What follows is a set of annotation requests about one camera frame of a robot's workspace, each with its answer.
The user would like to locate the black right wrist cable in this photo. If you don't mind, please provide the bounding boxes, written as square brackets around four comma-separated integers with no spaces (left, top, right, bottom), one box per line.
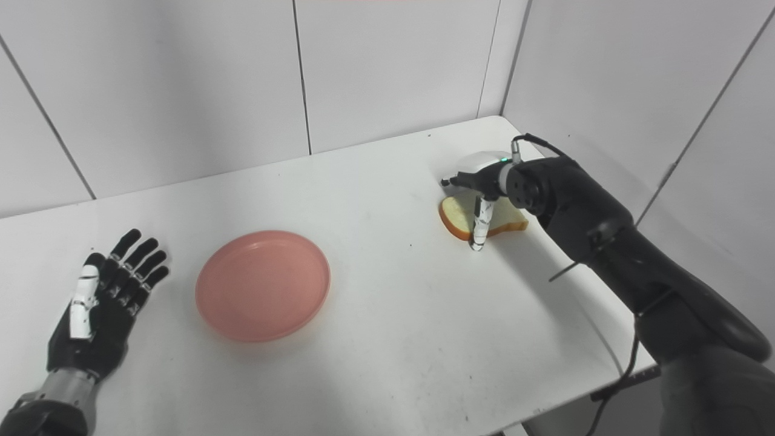
[512,133,642,436]

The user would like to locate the pink round plate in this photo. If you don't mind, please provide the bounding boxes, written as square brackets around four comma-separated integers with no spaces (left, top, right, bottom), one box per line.
[195,230,331,344]

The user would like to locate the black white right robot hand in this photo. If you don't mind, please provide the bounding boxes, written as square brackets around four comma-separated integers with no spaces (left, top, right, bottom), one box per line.
[440,151,515,252]

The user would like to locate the slice of white bread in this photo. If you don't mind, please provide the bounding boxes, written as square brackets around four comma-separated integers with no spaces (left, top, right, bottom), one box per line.
[439,193,529,242]

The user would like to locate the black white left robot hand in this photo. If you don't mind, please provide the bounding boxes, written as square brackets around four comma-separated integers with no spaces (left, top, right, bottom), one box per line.
[47,229,170,383]

